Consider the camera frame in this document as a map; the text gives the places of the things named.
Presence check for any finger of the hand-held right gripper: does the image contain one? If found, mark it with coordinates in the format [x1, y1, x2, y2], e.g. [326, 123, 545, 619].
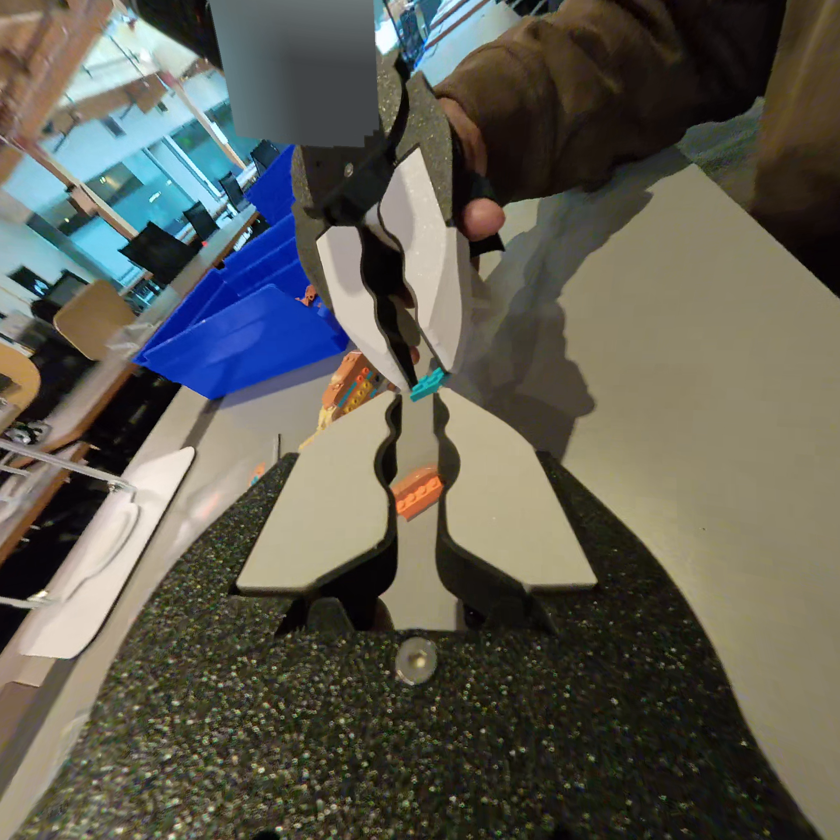
[379, 147, 488, 375]
[315, 225, 414, 395]

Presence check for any pale wooden chair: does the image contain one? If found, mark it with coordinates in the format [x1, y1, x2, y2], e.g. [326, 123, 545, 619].
[52, 281, 137, 361]
[0, 344, 42, 414]

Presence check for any stack of blue bins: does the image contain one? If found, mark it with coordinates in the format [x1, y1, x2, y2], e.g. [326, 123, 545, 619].
[220, 144, 329, 296]

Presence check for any row of black office chairs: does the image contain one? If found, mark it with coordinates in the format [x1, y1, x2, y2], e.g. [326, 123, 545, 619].
[118, 141, 283, 283]

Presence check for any white board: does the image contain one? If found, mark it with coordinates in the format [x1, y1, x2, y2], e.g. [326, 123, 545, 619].
[20, 446, 196, 659]

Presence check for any long wooden table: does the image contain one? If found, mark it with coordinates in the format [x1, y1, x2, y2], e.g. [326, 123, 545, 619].
[0, 203, 260, 559]

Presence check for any brown tan brick-built model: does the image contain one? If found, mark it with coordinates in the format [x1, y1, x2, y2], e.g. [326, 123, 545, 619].
[317, 351, 401, 431]

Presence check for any blue plastic bin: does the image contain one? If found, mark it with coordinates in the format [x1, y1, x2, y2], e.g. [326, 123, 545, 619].
[134, 283, 352, 400]

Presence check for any person's right hand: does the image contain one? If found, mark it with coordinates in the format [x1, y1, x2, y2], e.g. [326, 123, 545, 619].
[436, 97, 508, 242]

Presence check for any person's right forearm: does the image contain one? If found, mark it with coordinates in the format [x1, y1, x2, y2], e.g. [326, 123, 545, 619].
[433, 0, 788, 206]

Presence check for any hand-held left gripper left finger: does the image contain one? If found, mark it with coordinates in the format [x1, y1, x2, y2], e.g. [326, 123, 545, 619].
[236, 392, 401, 597]

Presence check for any grey desk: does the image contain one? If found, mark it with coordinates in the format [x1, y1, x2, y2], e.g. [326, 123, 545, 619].
[0, 147, 840, 840]

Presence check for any wooden ceiling beam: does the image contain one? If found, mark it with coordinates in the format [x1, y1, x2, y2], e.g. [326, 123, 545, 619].
[0, 0, 112, 181]

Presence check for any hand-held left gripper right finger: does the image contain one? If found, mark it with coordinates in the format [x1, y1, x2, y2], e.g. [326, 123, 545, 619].
[431, 388, 598, 595]

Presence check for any orange brick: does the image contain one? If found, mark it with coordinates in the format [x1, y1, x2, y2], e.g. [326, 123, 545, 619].
[392, 474, 446, 521]

